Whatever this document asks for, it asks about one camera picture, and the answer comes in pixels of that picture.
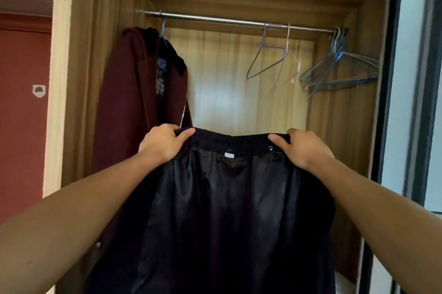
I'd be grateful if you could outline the bunch of wire hangers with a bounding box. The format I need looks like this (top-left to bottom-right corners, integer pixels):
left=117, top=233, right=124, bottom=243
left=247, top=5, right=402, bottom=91
left=298, top=27, right=380, bottom=101

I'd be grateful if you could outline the purple wire hanger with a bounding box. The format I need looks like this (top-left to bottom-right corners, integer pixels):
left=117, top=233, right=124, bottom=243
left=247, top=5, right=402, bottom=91
left=246, top=23, right=286, bottom=81

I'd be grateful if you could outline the blue wire hanger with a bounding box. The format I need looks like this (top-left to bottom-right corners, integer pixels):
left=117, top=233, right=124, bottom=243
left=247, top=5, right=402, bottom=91
left=158, top=20, right=169, bottom=49

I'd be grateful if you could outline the person's right forearm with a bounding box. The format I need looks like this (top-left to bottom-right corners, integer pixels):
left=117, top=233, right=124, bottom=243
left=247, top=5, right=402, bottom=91
left=305, top=157, right=442, bottom=294

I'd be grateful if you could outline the person's left forearm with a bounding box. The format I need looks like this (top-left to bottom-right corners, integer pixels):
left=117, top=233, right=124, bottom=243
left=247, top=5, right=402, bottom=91
left=0, top=152, right=163, bottom=294

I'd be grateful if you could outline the frosted wardrobe sliding door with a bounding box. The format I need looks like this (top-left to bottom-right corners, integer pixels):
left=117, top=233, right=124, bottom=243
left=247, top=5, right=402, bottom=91
left=355, top=0, right=442, bottom=294

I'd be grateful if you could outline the red wooden room door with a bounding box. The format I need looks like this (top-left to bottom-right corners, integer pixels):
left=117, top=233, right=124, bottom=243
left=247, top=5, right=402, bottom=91
left=0, top=12, right=52, bottom=225

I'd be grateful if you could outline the dark navy jacket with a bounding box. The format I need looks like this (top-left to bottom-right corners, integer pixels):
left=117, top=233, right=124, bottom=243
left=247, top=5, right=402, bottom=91
left=84, top=127, right=337, bottom=294

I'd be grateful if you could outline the black graphic t-shirt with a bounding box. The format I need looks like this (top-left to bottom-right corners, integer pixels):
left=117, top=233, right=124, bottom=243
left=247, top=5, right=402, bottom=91
left=146, top=27, right=187, bottom=97

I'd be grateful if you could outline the person's right hand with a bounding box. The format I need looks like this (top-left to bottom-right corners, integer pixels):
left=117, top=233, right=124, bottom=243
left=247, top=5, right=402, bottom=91
left=268, top=128, right=336, bottom=172

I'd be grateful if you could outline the maroon zip jacket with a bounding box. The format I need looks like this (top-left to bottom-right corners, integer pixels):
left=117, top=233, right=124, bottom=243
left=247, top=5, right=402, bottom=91
left=91, top=27, right=193, bottom=253

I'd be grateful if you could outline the person's left hand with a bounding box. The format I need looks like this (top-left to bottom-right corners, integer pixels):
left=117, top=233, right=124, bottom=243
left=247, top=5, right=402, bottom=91
left=138, top=123, right=197, bottom=165

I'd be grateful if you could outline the pink wire hanger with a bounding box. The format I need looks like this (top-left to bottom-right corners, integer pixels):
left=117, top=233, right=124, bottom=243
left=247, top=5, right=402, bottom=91
left=274, top=23, right=301, bottom=88

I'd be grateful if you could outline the metal hanging rod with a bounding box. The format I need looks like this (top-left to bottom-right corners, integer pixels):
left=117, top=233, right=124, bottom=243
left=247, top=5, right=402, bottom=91
left=136, top=9, right=348, bottom=35

